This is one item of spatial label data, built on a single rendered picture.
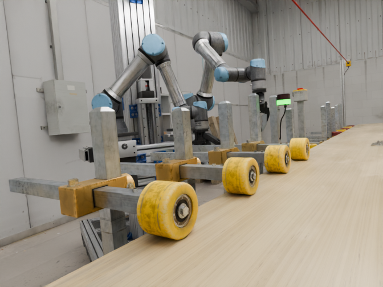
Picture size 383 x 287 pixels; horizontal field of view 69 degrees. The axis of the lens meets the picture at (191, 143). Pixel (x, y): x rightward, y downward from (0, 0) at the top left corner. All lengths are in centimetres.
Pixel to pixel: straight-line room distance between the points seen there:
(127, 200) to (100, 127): 16
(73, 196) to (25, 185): 25
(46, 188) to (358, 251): 56
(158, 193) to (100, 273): 12
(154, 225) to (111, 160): 20
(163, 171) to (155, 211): 31
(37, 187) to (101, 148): 20
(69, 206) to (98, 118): 16
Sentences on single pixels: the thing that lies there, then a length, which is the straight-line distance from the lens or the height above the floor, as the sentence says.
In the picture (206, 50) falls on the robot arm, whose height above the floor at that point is 146.
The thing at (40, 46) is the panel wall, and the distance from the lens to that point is 372.
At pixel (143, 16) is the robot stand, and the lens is 213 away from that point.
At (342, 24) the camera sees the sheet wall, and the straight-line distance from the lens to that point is 941.
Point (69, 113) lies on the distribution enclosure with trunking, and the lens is 346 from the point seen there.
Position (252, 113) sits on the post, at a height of 108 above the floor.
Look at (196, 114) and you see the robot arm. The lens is 152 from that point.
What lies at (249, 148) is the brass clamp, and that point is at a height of 95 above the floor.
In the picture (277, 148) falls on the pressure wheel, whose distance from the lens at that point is 83.
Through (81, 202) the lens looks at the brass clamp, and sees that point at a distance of 52.
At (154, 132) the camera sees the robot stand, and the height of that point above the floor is 102.
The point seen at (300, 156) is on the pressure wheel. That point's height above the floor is 92.
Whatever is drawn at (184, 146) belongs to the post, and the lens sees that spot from 73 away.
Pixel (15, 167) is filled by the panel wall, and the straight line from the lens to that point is 341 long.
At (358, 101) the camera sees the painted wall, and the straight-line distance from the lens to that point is 908.
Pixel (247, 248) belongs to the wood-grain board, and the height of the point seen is 90.
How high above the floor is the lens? 106
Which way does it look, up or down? 4 degrees down
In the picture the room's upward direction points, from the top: 4 degrees counter-clockwise
